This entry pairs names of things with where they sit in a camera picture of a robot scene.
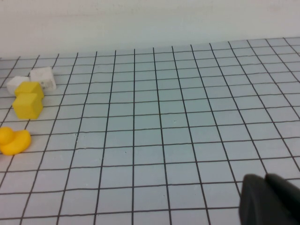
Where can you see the yellow rubber duck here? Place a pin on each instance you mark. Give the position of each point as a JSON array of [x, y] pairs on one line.
[[14, 141]]

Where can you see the yellow cube block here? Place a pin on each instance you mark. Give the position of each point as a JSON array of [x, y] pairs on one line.
[[27, 106], [30, 87]]

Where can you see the white block with dots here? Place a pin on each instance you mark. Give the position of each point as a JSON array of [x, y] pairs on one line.
[[44, 77]]

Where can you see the plain white block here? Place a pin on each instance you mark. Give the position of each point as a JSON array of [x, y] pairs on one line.
[[15, 84]]

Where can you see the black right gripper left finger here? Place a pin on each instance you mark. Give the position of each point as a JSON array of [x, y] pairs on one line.
[[254, 201]]

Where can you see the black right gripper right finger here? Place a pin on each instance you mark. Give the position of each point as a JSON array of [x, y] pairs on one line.
[[286, 199]]

